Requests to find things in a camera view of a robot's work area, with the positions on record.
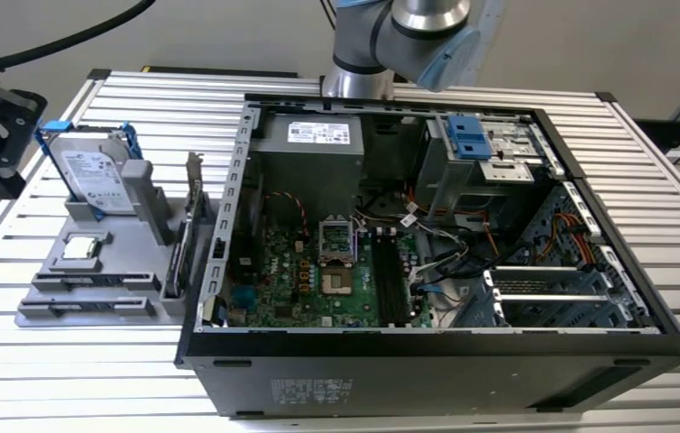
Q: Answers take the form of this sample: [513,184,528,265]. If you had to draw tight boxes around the blue RAM stick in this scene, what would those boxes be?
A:
[43,305,121,316]
[59,275,123,286]

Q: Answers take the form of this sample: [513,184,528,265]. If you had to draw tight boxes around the hard disk in blue carrier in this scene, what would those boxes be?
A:
[35,119,145,222]

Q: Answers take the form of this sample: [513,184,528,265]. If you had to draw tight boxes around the silver CPU chip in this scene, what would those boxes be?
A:
[60,236,103,261]

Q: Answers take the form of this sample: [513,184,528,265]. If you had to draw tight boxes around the grey parts rack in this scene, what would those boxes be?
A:
[13,151,224,328]

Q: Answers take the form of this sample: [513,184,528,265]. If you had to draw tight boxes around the black green graphics card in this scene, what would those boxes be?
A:
[161,151,208,301]

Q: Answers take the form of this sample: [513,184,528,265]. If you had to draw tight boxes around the grey power supply unit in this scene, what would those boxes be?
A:
[251,112,368,226]

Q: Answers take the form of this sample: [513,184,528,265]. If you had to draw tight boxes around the CPU socket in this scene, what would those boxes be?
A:
[321,268,357,297]

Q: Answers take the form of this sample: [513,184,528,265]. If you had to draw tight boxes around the green motherboard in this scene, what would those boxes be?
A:
[224,216,437,328]

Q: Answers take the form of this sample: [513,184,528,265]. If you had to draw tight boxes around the blue plastic drive latch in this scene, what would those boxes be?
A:
[445,115,496,161]

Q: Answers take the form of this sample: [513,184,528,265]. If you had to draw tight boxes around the metal optical drive cage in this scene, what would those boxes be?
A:
[415,112,561,226]

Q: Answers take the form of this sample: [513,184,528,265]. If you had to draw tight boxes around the black open PC case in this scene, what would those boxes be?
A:
[173,92,680,419]

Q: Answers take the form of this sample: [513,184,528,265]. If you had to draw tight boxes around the metal disk bay cage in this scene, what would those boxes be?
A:
[483,263,641,330]

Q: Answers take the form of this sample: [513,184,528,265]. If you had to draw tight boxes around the black camera cable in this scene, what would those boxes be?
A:
[0,0,157,73]

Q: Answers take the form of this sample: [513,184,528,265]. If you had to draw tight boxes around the red black twisted wire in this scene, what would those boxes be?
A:
[264,191,311,238]

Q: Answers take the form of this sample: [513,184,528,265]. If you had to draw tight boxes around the metal socket cover frame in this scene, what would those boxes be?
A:
[319,215,357,268]

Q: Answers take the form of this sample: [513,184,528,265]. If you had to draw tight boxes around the orange flat data wire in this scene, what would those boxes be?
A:
[408,189,501,254]

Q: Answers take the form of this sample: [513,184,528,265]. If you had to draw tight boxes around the black cable loop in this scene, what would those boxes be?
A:
[428,238,537,281]

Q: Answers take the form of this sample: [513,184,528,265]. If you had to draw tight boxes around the orange red power wires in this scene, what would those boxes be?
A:
[532,213,594,272]

